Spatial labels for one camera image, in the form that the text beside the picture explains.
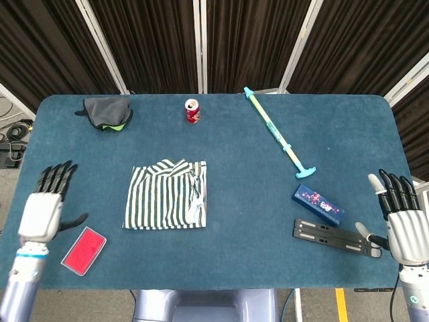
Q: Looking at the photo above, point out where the grey cloth with green lining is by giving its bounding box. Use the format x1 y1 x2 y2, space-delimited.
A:
74 96 134 132

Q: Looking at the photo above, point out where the teal yellow toy stick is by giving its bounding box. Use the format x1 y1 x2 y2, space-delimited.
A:
243 86 318 179

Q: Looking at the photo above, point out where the green white striped T-shirt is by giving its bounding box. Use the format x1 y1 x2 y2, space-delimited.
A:
122 158 208 231

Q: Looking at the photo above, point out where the dark blue printed box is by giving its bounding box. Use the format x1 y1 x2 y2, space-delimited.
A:
292 183 345 226

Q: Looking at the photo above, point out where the black floor power box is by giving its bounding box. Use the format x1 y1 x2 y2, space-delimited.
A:
0 142 27 168

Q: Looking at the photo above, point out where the white framed dark partition panel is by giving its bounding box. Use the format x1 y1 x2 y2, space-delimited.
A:
0 82 37 121
200 0 325 95
280 0 429 101
75 0 204 95
0 0 130 113
383 62 429 182

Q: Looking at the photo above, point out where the red soda can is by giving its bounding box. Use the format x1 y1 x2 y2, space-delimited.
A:
184 98 202 124

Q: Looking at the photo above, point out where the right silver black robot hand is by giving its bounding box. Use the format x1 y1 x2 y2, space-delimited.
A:
355 168 429 268

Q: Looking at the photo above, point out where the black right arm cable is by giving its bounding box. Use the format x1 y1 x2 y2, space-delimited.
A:
388 268 402 322

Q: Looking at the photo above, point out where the white table leg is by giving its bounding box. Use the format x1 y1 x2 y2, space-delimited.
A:
293 288 304 322

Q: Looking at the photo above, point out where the white metal rack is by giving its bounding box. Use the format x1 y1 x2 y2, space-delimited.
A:
411 179 429 215

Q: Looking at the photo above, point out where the black folding stand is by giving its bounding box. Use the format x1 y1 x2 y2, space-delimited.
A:
293 218 385 259

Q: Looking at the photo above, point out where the red rectangular card case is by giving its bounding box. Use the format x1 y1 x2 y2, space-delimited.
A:
60 226 107 276

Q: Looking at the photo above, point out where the black coiled floor cable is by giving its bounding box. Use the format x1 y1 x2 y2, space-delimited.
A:
5 121 33 142

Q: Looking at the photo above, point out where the grey robot torso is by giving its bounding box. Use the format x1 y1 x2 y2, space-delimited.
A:
132 288 279 322

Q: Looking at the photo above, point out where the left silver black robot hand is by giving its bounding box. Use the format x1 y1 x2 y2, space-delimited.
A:
17 160 90 244

